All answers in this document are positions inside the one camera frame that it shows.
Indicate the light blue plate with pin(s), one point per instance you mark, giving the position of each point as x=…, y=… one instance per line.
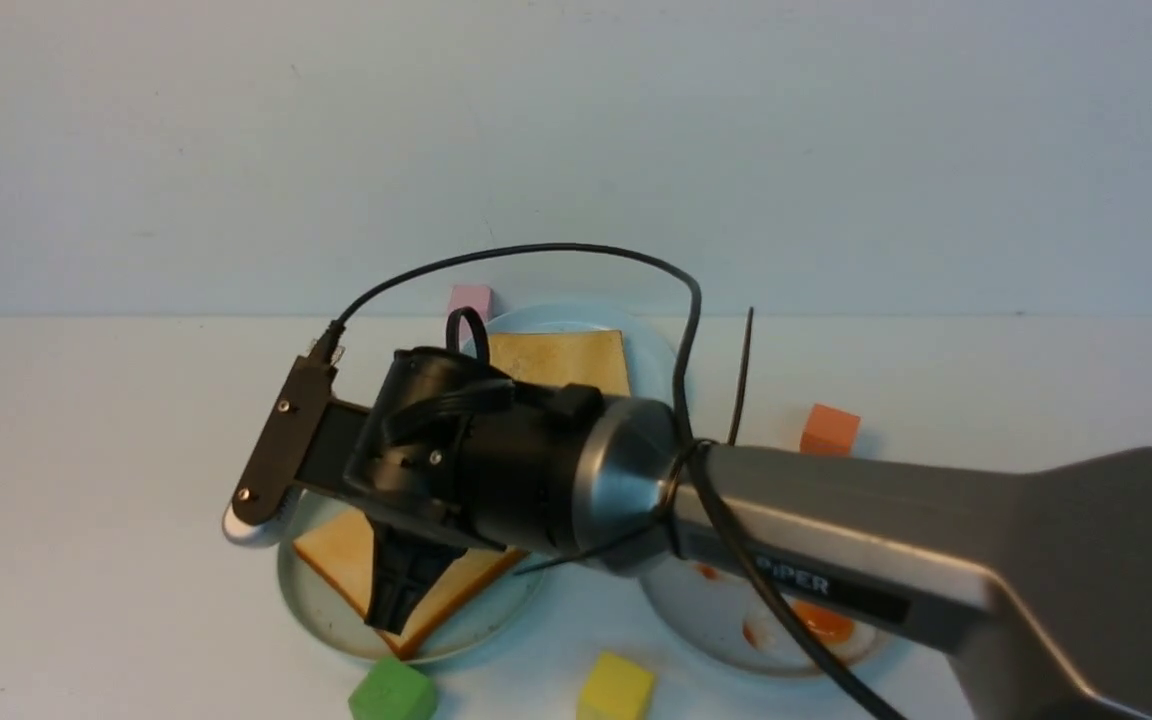
x=649, y=357

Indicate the fried egg near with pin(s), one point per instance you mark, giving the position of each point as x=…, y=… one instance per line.
x=764, y=632

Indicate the toast slice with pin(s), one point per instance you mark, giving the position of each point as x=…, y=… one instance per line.
x=593, y=358
x=340, y=551

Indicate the yellow foam cube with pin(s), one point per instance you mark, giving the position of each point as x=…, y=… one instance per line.
x=616, y=688

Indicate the green foam cube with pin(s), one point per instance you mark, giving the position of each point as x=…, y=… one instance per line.
x=393, y=690

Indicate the pink foam cube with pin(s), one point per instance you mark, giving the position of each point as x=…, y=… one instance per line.
x=480, y=297

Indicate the orange foam cube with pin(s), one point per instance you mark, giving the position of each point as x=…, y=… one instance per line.
x=829, y=431

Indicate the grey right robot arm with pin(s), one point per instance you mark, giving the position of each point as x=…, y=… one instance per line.
x=1037, y=585

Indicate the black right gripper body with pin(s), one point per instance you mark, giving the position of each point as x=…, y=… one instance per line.
x=457, y=452

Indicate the pale green plate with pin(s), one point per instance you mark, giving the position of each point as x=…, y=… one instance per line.
x=329, y=619

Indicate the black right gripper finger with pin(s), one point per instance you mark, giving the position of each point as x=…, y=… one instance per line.
x=408, y=559

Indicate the grey speckled plate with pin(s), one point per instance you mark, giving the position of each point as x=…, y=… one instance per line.
x=705, y=608

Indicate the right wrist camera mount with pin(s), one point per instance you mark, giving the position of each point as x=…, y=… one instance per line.
x=303, y=447

